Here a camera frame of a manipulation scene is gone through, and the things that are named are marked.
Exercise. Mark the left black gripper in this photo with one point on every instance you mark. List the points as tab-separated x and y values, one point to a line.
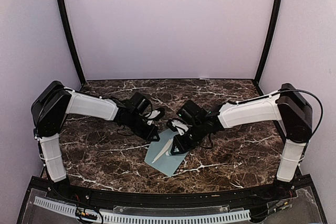
147	135

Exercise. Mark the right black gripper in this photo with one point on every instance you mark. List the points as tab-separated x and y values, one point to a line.
182	146

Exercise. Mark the teal paper envelope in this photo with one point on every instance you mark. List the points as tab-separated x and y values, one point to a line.
165	164

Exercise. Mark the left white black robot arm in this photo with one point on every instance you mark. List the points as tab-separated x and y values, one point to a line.
56	102

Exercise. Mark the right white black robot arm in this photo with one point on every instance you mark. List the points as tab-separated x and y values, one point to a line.
286	105

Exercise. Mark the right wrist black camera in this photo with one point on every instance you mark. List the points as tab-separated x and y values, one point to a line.
177	125

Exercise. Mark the wrist black camera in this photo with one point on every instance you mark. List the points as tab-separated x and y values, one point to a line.
177	125
155	115

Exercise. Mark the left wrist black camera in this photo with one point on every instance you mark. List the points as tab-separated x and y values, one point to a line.
155	115

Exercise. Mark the black front rail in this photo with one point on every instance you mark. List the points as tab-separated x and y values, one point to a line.
250	197

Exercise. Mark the white slotted cable duct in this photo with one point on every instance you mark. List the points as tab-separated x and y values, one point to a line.
143	215

